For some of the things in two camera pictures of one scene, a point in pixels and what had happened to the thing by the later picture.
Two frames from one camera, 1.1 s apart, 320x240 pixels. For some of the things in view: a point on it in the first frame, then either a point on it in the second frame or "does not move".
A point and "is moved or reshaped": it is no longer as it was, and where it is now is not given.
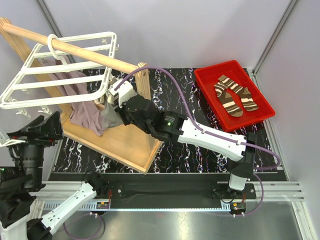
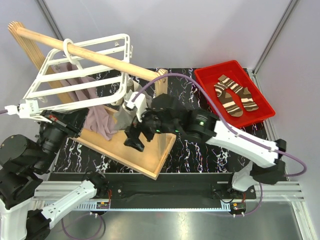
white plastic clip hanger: [69, 71] is moved or reshaped
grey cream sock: [109, 118] is moved or reshaped
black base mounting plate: [169, 191] does not move
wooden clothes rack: [130, 141] is moved or reshaped
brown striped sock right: [244, 94] does not move
